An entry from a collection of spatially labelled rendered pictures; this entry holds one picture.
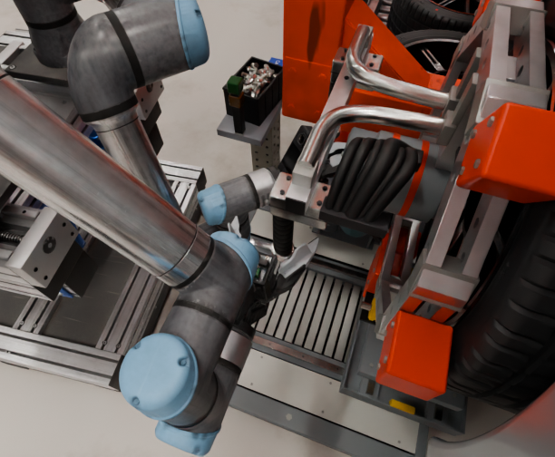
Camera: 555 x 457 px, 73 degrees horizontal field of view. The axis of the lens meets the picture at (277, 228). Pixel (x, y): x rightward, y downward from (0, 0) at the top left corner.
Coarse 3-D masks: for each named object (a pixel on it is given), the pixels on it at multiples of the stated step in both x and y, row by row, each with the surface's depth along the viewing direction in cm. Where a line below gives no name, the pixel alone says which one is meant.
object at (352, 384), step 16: (352, 352) 119; (352, 368) 118; (352, 384) 116; (368, 384) 113; (368, 400) 114; (384, 400) 113; (400, 400) 113; (416, 400) 113; (464, 400) 112; (416, 416) 109; (432, 416) 109; (448, 416) 111; (464, 416) 109; (448, 432) 111; (464, 432) 107
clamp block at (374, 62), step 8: (344, 48) 73; (336, 56) 72; (344, 56) 72; (368, 56) 72; (376, 56) 72; (336, 64) 72; (368, 64) 70; (376, 64) 70; (336, 72) 73; (376, 72) 70; (360, 88) 74; (368, 88) 73
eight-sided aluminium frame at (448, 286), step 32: (512, 0) 50; (480, 32) 55; (512, 32) 50; (544, 32) 46; (480, 64) 48; (544, 64) 43; (480, 96) 41; (512, 96) 40; (544, 96) 40; (448, 192) 44; (416, 224) 91; (448, 224) 43; (480, 224) 43; (384, 256) 90; (448, 256) 46; (480, 256) 43; (384, 288) 77; (416, 288) 46; (448, 288) 44; (384, 320) 62
